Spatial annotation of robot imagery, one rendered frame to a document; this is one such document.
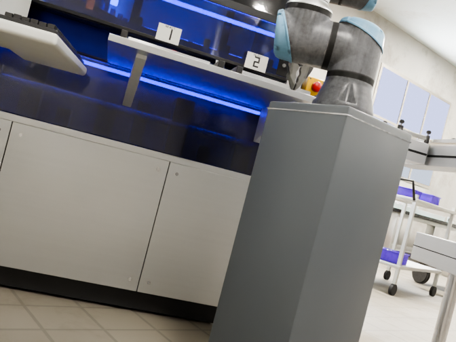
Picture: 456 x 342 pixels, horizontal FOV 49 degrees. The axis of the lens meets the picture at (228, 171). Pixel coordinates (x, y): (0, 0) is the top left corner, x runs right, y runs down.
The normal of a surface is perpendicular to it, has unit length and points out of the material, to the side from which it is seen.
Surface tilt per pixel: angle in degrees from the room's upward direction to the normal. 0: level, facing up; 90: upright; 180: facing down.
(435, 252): 90
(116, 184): 90
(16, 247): 90
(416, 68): 90
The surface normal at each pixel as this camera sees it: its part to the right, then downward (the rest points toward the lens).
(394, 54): 0.60, 0.15
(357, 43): -0.08, -0.04
